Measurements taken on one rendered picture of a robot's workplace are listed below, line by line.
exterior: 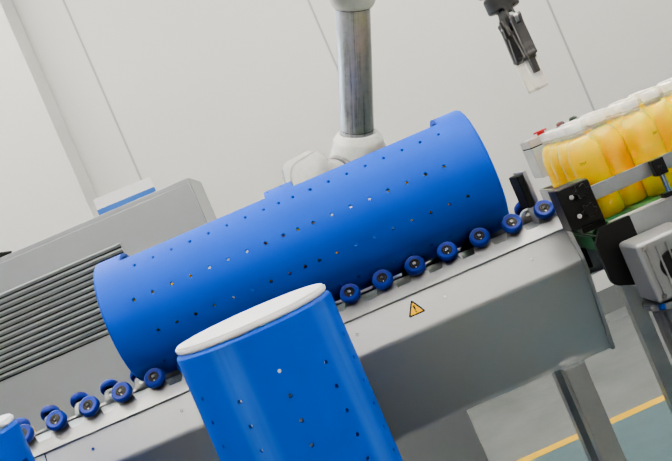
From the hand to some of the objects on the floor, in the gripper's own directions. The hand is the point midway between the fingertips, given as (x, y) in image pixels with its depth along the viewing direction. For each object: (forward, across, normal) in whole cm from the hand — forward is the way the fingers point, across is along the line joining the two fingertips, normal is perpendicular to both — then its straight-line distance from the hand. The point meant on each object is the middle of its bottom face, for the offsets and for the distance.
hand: (533, 77), depth 216 cm
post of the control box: (+123, -28, +8) cm, 127 cm away
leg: (+123, +8, -20) cm, 125 cm away
